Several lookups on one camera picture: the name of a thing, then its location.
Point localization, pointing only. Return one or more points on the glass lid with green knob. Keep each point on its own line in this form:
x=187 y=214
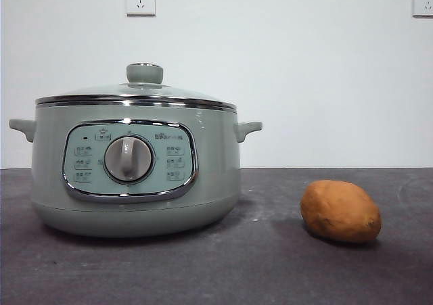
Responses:
x=144 y=73

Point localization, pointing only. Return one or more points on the orange-brown potato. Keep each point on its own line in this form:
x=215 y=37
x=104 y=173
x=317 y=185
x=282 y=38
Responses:
x=340 y=212

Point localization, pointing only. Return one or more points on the sage green electric cooking pot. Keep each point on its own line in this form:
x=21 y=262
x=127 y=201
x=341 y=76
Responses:
x=209 y=169

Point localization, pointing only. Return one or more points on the white wall socket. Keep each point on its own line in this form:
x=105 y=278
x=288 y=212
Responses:
x=141 y=0
x=423 y=2

